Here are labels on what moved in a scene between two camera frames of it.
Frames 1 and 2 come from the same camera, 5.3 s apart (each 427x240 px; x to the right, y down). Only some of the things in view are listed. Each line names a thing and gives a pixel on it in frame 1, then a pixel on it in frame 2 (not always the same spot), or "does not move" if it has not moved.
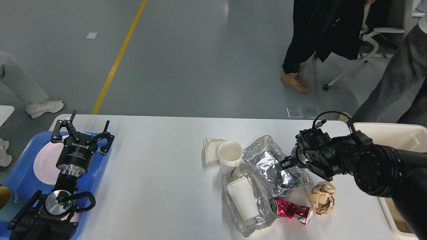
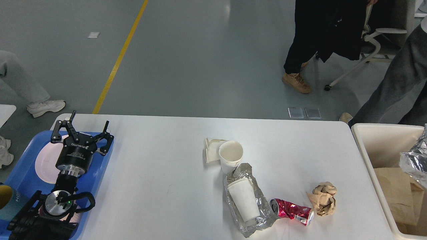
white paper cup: [241, 191] does not move
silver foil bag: [262, 154] to [414, 162]
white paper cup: [230, 153] does not move
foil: [267, 214] does not move
